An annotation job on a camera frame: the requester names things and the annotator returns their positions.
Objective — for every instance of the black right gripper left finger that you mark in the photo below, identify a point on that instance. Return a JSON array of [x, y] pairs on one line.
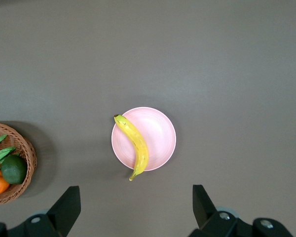
[[61, 214]]

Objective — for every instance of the pink dragon fruit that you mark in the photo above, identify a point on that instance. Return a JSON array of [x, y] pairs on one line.
[[1, 152]]

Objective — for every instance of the brown wicker basket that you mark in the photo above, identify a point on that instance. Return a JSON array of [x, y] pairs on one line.
[[14, 140]]

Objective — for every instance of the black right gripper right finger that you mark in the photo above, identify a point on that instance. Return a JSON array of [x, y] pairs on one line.
[[207, 217]]

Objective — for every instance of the pink round plate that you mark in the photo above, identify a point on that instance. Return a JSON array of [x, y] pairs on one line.
[[158, 138]]

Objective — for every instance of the yellow banana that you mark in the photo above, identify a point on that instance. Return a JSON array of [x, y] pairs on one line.
[[138, 145]]

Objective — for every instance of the dark green avocado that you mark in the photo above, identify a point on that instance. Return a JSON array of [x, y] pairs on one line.
[[14, 169]]

